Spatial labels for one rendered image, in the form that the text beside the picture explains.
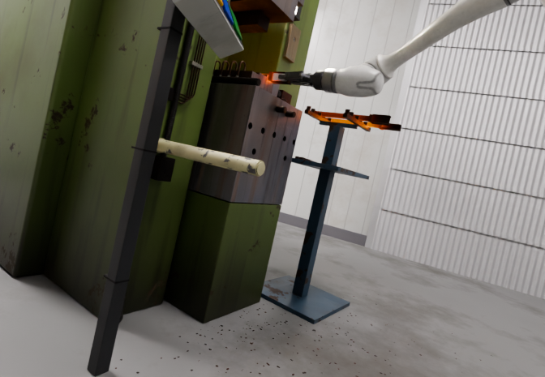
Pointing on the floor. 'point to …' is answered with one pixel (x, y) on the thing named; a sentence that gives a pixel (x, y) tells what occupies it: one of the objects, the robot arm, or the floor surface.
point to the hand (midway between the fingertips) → (281, 78)
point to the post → (136, 189)
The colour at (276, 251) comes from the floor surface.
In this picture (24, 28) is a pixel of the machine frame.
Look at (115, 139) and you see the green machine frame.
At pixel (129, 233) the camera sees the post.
